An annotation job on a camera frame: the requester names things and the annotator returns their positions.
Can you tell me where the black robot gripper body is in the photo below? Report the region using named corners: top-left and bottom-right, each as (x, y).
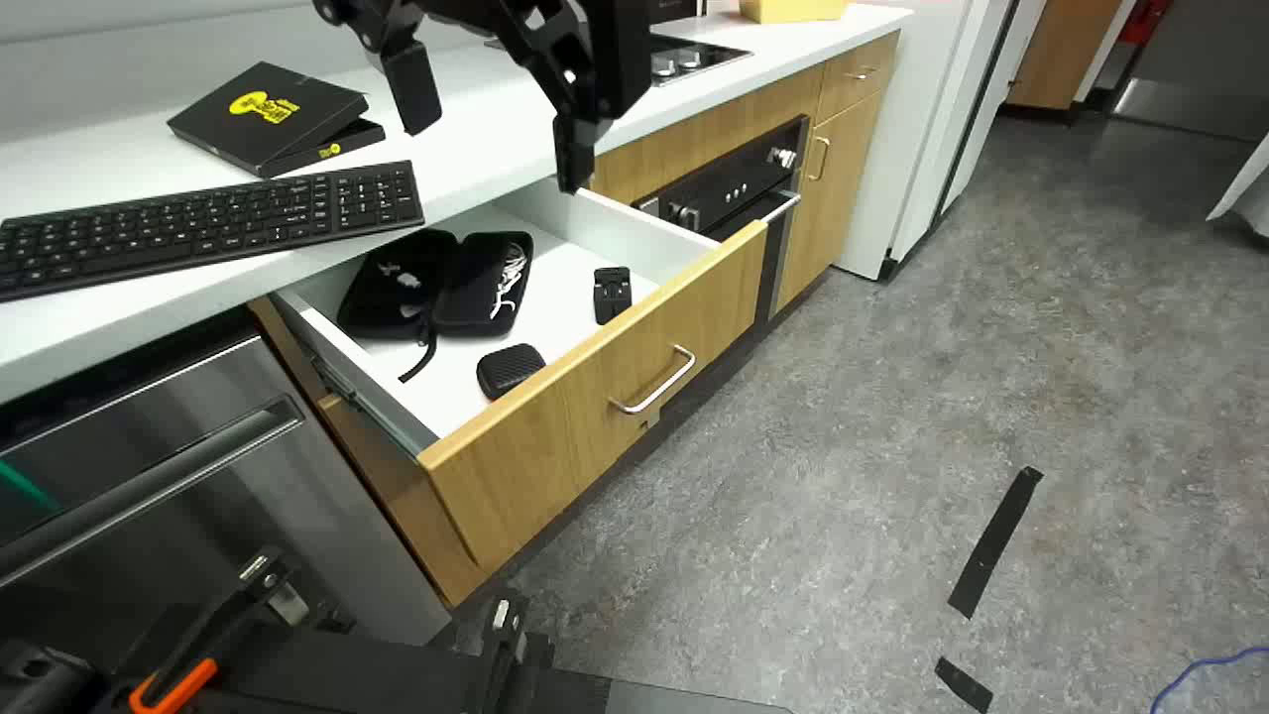
top-left (423, 0), bottom-right (655, 128)

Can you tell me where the black open zipper case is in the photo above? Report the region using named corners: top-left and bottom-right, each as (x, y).
top-left (334, 226), bottom-right (539, 388)

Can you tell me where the wooden front white drawer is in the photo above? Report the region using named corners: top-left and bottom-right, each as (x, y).
top-left (267, 179), bottom-right (773, 575)

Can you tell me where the small black flat card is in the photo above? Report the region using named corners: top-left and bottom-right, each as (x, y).
top-left (313, 113), bottom-right (393, 167)

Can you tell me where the black cooktop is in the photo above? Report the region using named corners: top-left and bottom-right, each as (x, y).
top-left (645, 32), bottom-right (754, 81)

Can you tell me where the black book with yellow logo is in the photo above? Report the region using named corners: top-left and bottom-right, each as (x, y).
top-left (162, 60), bottom-right (374, 181)

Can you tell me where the small black rectangular device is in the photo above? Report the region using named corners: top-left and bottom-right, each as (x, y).
top-left (588, 261), bottom-right (637, 330)

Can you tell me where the black built-in oven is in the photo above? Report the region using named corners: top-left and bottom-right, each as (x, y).
top-left (633, 113), bottom-right (812, 322)

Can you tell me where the yellow box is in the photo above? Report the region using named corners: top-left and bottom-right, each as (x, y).
top-left (736, 0), bottom-right (851, 26)

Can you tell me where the small black oval pouch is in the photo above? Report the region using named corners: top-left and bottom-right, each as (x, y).
top-left (470, 338), bottom-right (551, 403)

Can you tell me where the wooden cabinet door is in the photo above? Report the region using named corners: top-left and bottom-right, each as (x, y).
top-left (773, 34), bottom-right (905, 317)

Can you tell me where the black computer keyboard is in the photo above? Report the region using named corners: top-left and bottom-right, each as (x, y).
top-left (0, 157), bottom-right (426, 305)

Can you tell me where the white refrigerator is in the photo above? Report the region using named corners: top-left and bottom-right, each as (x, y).
top-left (832, 0), bottom-right (1023, 284)

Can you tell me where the brown wooden door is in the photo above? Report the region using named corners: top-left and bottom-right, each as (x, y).
top-left (1007, 0), bottom-right (1126, 113)

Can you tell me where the stainless steel dishwasher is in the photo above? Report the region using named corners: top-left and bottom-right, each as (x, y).
top-left (0, 309), bottom-right (457, 653)

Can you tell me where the long black floor tape strip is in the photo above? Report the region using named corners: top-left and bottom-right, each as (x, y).
top-left (945, 464), bottom-right (1048, 624)

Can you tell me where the grey metal cabinet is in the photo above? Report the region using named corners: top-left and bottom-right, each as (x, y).
top-left (1106, 0), bottom-right (1269, 146)

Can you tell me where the orange and black clamp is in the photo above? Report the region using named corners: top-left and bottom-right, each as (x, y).
top-left (121, 551), bottom-right (326, 714)

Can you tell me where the white furniture corner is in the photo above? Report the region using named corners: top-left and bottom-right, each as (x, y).
top-left (1200, 128), bottom-right (1269, 241)

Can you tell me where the short black floor tape strip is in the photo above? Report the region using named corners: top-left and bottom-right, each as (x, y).
top-left (931, 653), bottom-right (998, 714)

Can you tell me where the silver cabinet door handle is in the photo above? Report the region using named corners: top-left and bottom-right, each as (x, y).
top-left (803, 128), bottom-right (838, 186)

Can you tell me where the silver drawer handle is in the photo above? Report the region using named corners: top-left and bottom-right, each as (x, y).
top-left (601, 341), bottom-right (700, 425)

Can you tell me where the dark dishwasher bar handle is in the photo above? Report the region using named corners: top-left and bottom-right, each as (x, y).
top-left (0, 391), bottom-right (309, 590)

